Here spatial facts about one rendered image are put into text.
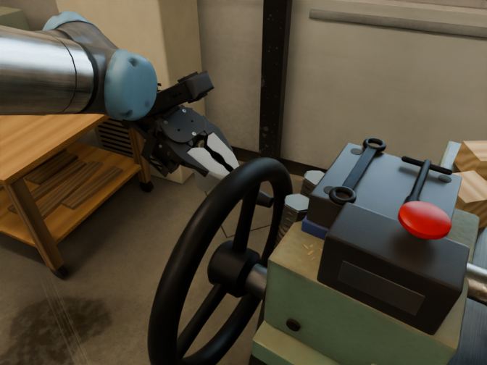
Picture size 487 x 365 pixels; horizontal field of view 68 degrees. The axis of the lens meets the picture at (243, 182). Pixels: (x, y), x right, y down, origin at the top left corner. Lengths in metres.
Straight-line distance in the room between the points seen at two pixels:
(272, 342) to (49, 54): 0.32
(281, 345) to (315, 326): 0.04
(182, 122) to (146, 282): 1.04
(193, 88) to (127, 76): 0.09
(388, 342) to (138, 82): 0.34
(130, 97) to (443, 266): 0.33
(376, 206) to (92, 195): 1.44
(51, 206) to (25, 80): 1.30
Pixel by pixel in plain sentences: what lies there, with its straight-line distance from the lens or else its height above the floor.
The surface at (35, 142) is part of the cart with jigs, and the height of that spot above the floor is 0.53.
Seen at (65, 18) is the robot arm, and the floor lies 1.04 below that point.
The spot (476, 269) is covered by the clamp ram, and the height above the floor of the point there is 0.96.
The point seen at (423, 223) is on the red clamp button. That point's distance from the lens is 0.24.
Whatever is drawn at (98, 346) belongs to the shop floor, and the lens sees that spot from 1.40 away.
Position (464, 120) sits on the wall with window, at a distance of 1.66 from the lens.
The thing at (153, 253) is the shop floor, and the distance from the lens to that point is 1.58.
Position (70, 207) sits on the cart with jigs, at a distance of 1.60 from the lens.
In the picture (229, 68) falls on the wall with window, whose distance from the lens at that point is 1.77.
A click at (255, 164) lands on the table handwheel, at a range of 0.39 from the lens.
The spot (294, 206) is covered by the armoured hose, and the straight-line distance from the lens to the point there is 0.31.
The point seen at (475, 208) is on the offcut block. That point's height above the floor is 0.93.
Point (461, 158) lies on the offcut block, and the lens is 0.53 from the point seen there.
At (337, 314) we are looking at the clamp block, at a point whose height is 0.94.
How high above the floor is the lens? 1.18
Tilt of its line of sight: 39 degrees down
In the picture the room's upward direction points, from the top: straight up
